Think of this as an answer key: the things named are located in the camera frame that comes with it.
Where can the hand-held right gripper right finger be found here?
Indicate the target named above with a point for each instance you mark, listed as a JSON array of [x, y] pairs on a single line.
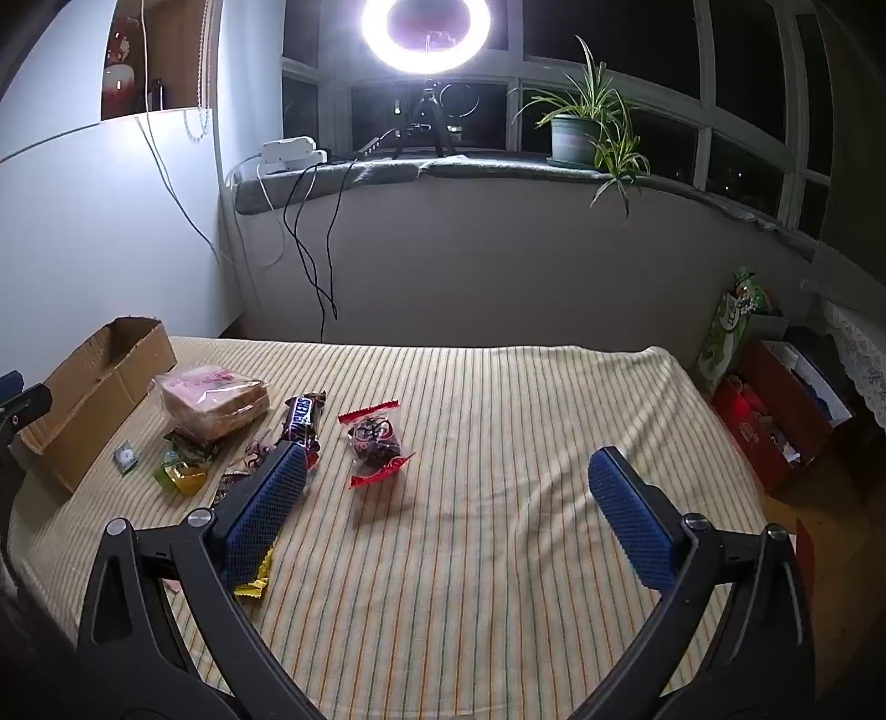
[[633, 516]]

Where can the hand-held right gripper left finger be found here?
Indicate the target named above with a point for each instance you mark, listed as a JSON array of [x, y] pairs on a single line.
[[266, 509]]

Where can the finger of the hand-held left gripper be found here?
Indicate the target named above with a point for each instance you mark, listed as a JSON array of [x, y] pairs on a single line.
[[24, 408]]

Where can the small dark snack packet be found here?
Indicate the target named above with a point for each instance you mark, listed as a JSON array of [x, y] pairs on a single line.
[[232, 484]]

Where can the pink print clear candy wrapper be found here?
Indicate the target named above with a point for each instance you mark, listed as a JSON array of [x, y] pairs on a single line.
[[257, 450]]

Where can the cardboard box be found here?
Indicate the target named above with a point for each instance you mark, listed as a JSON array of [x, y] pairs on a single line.
[[90, 394]]

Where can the yellow foil wrapper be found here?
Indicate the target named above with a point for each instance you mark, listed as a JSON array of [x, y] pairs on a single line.
[[250, 587]]

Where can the yellow candy packet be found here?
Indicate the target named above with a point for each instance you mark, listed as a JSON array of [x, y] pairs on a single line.
[[192, 479]]

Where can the dark chocolate bar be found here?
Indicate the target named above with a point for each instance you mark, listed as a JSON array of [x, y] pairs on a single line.
[[301, 419]]

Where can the clear green jelly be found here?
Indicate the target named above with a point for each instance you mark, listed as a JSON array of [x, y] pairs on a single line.
[[168, 474]]

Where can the green mint candy packet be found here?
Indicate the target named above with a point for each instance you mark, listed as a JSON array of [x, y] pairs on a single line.
[[126, 457]]

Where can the pink label sliced bread pack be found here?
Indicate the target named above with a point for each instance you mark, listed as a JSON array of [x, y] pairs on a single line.
[[207, 401]]

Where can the red trimmed clear snack packet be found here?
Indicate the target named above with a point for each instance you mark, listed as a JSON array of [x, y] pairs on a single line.
[[374, 443]]

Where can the red storage box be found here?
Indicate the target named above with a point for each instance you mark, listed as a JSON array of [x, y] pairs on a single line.
[[768, 388]]

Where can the green snack bag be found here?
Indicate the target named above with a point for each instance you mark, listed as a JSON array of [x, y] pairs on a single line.
[[727, 325]]

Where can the white lace cloth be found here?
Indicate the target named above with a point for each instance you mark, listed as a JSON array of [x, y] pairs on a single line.
[[862, 346]]

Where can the red vase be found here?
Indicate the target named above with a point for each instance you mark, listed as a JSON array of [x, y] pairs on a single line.
[[119, 83]]

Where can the small dark bottle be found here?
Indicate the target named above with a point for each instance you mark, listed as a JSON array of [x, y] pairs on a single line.
[[158, 95]]

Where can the white power adapter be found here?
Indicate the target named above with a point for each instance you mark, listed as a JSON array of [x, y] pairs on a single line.
[[287, 154]]

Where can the potted spider plant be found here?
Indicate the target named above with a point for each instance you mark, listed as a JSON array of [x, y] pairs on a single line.
[[576, 142]]

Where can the black tripod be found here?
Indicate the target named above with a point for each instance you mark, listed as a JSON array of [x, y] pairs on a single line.
[[432, 111]]

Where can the wooden wall shelf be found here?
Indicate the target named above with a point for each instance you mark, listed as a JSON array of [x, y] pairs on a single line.
[[176, 62]]

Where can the white window frame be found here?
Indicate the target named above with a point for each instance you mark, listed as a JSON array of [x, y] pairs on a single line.
[[704, 83]]

